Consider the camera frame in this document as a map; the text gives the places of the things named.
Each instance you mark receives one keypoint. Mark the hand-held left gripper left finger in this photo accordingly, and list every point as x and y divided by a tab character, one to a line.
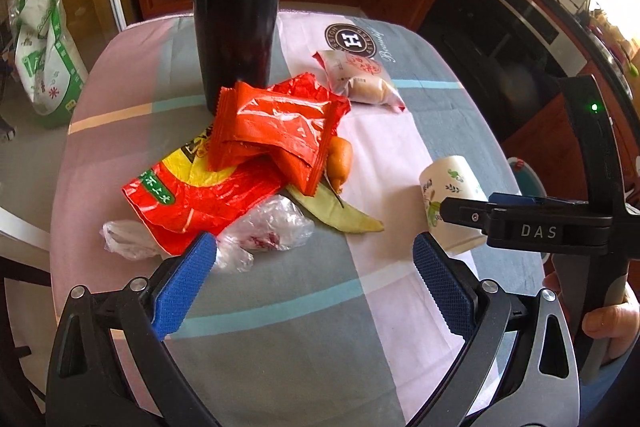
185	287

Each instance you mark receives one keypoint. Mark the green and white sack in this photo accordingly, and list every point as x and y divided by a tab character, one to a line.
45	57

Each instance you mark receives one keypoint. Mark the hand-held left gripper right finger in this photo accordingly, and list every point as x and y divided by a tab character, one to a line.
445	289

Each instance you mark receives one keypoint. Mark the black built-in oven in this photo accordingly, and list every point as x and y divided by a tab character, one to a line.
500	32

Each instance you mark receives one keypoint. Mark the green stool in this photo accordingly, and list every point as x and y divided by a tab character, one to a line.
525	179

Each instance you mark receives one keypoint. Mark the orange snack packet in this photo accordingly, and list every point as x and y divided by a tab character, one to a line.
320	94
270	127

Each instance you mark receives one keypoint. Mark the red and yellow plastic bag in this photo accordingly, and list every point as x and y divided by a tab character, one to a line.
200	202

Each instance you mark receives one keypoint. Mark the clear plastic bag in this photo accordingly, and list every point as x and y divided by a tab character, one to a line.
270	229

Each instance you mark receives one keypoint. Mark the white floral cup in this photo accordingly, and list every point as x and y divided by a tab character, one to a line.
450	184

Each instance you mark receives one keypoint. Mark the yellow-green leaf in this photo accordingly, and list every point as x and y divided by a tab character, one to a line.
340	214

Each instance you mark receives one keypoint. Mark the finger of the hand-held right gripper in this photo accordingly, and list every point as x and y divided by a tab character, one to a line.
465	214
515	200

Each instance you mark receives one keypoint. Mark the person's right hand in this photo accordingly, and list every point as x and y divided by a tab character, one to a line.
617	327

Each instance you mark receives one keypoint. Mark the crumpled white plastic bag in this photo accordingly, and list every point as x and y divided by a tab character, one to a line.
130	239

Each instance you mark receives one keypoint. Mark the wrapped pastry packet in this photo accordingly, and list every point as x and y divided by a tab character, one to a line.
360	77

